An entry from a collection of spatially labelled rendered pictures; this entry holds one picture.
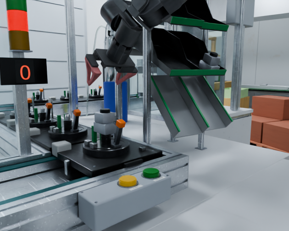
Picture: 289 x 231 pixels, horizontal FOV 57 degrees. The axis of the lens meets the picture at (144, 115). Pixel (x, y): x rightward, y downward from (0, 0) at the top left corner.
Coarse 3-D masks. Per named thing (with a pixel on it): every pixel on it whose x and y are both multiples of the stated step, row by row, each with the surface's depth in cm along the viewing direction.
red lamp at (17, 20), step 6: (6, 12) 69; (12, 12) 68; (18, 12) 68; (24, 12) 70; (12, 18) 68; (18, 18) 69; (24, 18) 70; (12, 24) 69; (18, 24) 69; (24, 24) 70; (24, 30) 70
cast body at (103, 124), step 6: (96, 114) 78; (102, 114) 76; (108, 114) 77; (114, 114) 79; (96, 120) 78; (102, 120) 76; (108, 120) 77; (114, 120) 79; (96, 126) 79; (102, 126) 76; (108, 126) 76; (114, 126) 78; (102, 132) 77; (108, 132) 76; (114, 132) 78
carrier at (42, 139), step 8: (64, 120) 98; (32, 128) 101; (56, 128) 94; (64, 128) 98; (80, 128) 101; (88, 128) 110; (32, 136) 97; (40, 136) 97; (48, 136) 97; (56, 136) 93; (64, 136) 92; (72, 136) 93; (80, 136) 95; (88, 136) 97; (112, 136) 98; (40, 144) 89; (48, 144) 86; (72, 144) 88
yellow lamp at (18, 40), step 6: (12, 30) 69; (18, 30) 69; (12, 36) 69; (18, 36) 69; (24, 36) 70; (12, 42) 69; (18, 42) 69; (24, 42) 70; (12, 48) 70; (18, 48) 70; (24, 48) 70
